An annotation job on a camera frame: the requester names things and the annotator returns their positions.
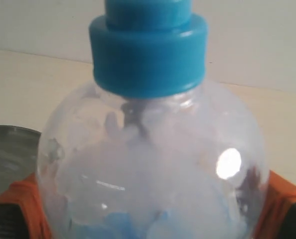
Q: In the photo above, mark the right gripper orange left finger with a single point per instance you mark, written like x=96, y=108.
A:
x=21, y=213

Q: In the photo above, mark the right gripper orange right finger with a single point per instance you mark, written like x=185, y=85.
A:
x=278, y=217

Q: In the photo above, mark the clear blue pump soap bottle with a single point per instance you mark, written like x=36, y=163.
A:
x=149, y=149

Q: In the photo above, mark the round stainless steel plate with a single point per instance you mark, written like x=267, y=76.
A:
x=18, y=153

